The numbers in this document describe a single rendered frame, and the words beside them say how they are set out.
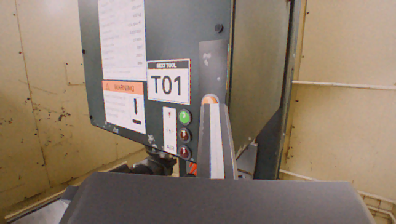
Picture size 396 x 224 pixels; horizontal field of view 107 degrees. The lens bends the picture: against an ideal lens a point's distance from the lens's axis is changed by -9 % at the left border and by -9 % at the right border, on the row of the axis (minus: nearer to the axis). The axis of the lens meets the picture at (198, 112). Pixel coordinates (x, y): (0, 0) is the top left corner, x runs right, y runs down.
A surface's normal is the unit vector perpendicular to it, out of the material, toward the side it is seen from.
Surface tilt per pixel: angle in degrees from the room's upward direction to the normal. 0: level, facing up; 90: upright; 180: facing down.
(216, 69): 90
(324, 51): 90
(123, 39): 90
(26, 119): 90
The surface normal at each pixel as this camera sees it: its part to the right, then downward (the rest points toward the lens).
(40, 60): 0.84, 0.14
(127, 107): -0.55, 0.18
